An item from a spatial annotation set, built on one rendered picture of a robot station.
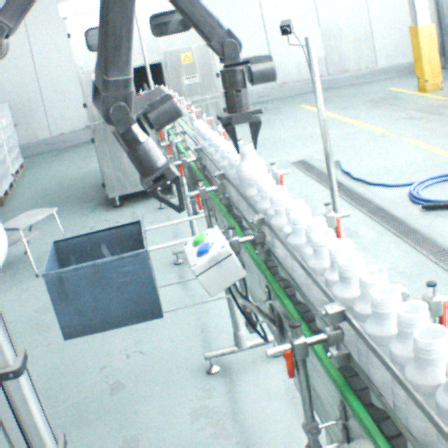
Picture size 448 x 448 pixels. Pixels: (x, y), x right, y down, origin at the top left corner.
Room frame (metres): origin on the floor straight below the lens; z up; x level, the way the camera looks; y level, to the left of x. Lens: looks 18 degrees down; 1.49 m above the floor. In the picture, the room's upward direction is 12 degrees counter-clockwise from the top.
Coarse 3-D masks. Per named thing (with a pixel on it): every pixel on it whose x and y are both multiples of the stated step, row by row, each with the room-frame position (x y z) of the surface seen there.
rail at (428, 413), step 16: (224, 176) 1.59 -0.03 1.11; (240, 192) 1.37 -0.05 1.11; (256, 208) 1.22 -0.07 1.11; (272, 256) 1.12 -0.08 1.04; (288, 272) 1.01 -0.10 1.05; (320, 288) 0.79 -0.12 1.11; (320, 320) 0.82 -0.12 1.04; (352, 320) 0.67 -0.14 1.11; (368, 384) 0.62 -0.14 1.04; (400, 384) 0.52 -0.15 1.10; (384, 400) 0.57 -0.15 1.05; (416, 400) 0.48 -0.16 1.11; (432, 416) 0.44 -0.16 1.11
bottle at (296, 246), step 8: (296, 216) 0.97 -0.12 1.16; (304, 216) 0.97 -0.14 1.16; (296, 224) 0.97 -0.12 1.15; (304, 224) 0.96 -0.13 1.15; (296, 232) 0.97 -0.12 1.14; (304, 232) 0.96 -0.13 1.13; (288, 240) 0.98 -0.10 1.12; (296, 240) 0.96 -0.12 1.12; (304, 240) 0.96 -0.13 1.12; (296, 248) 0.96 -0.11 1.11; (296, 264) 0.96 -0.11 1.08; (296, 272) 0.97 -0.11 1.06; (304, 272) 0.96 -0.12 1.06; (296, 280) 0.97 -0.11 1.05; (304, 280) 0.96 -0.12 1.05; (304, 288) 0.96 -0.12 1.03; (296, 296) 0.98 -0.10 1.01
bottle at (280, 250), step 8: (280, 200) 1.08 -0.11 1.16; (288, 200) 1.08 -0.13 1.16; (280, 208) 1.08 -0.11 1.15; (280, 216) 1.08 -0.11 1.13; (272, 224) 1.09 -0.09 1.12; (280, 224) 1.07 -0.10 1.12; (280, 232) 1.08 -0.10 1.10; (280, 248) 1.08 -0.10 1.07; (280, 256) 1.08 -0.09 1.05; (280, 272) 1.09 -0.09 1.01
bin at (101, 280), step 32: (128, 224) 1.88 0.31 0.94; (160, 224) 1.85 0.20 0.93; (64, 256) 1.86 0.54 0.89; (96, 256) 1.87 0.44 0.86; (128, 256) 1.58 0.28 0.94; (64, 288) 1.56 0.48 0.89; (96, 288) 1.57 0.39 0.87; (128, 288) 1.58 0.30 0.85; (64, 320) 1.55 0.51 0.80; (96, 320) 1.56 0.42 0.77; (128, 320) 1.57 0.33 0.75
